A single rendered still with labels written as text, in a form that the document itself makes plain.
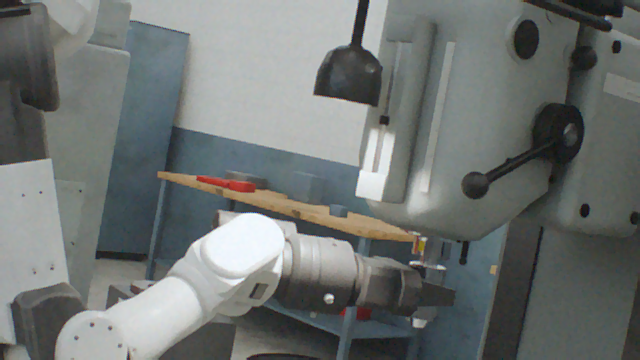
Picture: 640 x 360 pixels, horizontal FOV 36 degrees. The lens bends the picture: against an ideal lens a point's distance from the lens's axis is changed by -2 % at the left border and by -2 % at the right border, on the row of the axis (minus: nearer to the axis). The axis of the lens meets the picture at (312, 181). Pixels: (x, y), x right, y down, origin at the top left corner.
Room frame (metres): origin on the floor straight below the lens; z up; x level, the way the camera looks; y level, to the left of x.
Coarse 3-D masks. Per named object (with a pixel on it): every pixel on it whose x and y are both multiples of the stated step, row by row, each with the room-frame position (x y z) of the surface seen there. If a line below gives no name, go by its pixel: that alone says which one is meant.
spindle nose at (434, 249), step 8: (416, 240) 1.21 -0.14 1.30; (424, 240) 1.20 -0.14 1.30; (432, 240) 1.20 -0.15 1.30; (416, 248) 1.21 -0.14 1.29; (424, 248) 1.20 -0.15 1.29; (432, 248) 1.20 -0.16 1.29; (440, 248) 1.20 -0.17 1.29; (448, 248) 1.20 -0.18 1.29; (424, 256) 1.20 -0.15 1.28; (432, 256) 1.20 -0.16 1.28; (440, 256) 1.20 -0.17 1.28; (448, 256) 1.21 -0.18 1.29
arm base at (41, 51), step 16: (0, 16) 0.95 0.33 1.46; (32, 16) 0.91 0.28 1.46; (32, 32) 0.90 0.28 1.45; (48, 32) 0.90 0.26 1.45; (32, 48) 0.90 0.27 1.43; (48, 48) 0.90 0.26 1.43; (32, 64) 0.89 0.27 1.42; (48, 64) 0.90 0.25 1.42; (48, 80) 0.90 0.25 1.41; (48, 96) 0.91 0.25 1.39
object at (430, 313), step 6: (420, 276) 1.20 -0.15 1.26; (426, 276) 1.20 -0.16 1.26; (432, 276) 1.20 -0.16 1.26; (432, 282) 1.20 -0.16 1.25; (438, 282) 1.20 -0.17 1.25; (444, 282) 1.21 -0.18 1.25; (420, 306) 1.20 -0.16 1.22; (426, 306) 1.20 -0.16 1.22; (432, 306) 1.20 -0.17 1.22; (420, 312) 1.20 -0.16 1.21; (426, 312) 1.20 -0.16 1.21; (432, 312) 1.20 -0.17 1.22; (420, 318) 1.20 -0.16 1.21; (426, 318) 1.20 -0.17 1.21; (432, 318) 1.20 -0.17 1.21
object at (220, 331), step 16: (112, 288) 1.60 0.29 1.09; (128, 288) 1.60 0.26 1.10; (144, 288) 1.56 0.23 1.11; (112, 304) 1.59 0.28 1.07; (224, 320) 1.50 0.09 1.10; (192, 336) 1.46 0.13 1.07; (208, 336) 1.47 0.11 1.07; (224, 336) 1.49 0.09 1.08; (176, 352) 1.44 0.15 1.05; (192, 352) 1.46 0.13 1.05; (208, 352) 1.48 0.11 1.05; (224, 352) 1.49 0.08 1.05
